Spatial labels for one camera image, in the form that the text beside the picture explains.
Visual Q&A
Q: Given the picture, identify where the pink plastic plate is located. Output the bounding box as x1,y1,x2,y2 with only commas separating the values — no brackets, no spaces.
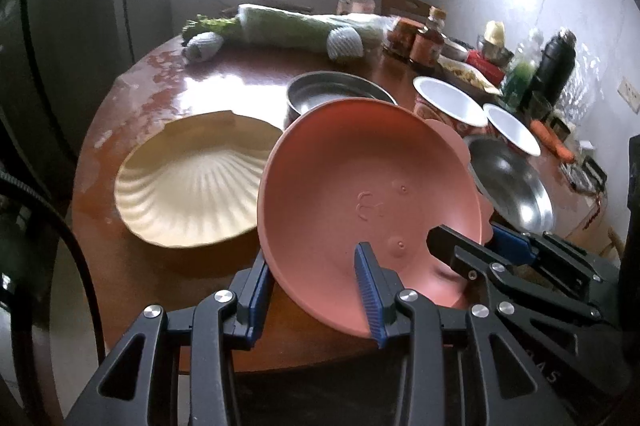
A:
256,98,496,339

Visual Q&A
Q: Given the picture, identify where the glass jar dark lid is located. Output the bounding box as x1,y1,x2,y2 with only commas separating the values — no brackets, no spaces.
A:
336,0,377,16

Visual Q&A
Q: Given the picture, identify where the small steel cup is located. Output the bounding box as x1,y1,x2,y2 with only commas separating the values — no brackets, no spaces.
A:
476,34,516,67

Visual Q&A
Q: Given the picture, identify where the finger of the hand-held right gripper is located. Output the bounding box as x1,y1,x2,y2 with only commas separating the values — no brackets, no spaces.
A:
426,224,602,359
491,223,622,293

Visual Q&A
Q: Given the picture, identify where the red chili jar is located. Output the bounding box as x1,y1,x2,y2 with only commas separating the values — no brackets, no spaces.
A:
382,16,423,59

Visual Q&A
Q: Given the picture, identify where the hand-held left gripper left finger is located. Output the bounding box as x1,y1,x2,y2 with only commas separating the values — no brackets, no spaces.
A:
65,251,274,426

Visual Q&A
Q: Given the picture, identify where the clear plastic bag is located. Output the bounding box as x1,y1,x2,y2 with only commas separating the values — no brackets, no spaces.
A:
565,53,617,107

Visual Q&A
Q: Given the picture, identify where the white foam-wrapped fruit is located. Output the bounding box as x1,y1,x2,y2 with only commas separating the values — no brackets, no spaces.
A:
326,28,366,65
182,32,224,64

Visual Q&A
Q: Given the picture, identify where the small bowl of food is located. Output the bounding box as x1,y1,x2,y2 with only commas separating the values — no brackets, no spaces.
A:
440,38,471,61

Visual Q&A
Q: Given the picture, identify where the dark glass cup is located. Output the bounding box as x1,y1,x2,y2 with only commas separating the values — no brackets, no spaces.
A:
525,90,553,123

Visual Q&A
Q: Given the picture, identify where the round steel pan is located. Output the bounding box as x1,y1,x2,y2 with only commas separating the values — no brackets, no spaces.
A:
285,72,401,131

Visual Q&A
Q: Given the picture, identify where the white wall socket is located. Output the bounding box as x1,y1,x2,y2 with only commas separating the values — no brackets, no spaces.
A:
617,78,640,115

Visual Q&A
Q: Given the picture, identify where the green leafy lettuce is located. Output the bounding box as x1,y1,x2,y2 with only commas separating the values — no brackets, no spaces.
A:
181,14,241,41

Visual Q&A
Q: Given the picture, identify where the grey refrigerator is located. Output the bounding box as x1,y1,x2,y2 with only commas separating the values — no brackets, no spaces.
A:
20,0,137,157

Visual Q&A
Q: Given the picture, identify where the brown sauce bottle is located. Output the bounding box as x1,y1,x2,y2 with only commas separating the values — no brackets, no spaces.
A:
410,6,448,69

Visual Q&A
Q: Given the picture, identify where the yellow plastic cup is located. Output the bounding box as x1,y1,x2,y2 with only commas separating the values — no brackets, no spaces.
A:
482,20,507,44

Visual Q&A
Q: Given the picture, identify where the shiny steel bowl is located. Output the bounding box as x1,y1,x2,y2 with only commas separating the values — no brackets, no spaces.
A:
462,136,556,234

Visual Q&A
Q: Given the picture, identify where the red box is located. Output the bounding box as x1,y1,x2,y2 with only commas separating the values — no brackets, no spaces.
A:
465,50,506,82

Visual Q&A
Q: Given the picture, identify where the black cable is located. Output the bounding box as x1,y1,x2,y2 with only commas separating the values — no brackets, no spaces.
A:
0,171,108,357

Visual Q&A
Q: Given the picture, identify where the napa cabbage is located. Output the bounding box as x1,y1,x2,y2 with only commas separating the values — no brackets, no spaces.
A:
235,3,396,56

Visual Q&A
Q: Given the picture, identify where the green liquid plastic bottle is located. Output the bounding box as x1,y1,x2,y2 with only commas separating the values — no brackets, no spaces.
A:
500,28,543,107

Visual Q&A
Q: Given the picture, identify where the white paper bowl red print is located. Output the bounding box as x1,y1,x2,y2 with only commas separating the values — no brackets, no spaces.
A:
482,103,543,157
412,76,488,137

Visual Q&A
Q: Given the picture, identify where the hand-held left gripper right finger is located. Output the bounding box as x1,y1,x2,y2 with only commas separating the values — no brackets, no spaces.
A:
354,242,576,426

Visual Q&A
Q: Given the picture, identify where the cream shell-shaped plate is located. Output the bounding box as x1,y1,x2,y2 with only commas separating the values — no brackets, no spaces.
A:
114,110,286,249

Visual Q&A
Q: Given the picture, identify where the black thermos flask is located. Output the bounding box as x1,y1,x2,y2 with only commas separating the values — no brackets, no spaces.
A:
530,28,579,107

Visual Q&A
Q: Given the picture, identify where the white dish of food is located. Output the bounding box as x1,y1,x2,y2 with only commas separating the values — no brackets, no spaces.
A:
437,56,501,94

